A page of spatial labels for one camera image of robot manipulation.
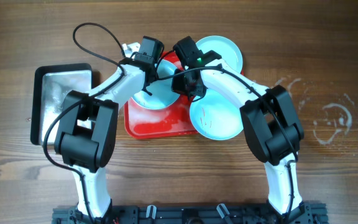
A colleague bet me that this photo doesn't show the light blue plate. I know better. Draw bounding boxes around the light blue plate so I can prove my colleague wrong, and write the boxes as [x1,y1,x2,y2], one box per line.
[196,35,244,75]
[190,89,244,141]
[132,60,180,110]

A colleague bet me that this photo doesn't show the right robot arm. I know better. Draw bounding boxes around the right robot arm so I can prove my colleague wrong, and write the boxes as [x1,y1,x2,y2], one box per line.
[172,37,304,216]

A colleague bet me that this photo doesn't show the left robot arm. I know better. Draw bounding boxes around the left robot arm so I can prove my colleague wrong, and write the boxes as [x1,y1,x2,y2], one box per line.
[51,36,163,223]

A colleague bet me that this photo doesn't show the red plastic tray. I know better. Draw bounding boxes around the red plastic tray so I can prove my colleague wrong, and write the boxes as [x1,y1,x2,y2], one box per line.
[124,51,245,140]

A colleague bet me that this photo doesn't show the black foil-lined tray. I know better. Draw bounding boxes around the black foil-lined tray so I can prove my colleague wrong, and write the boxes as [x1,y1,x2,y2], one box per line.
[30,63,94,145]

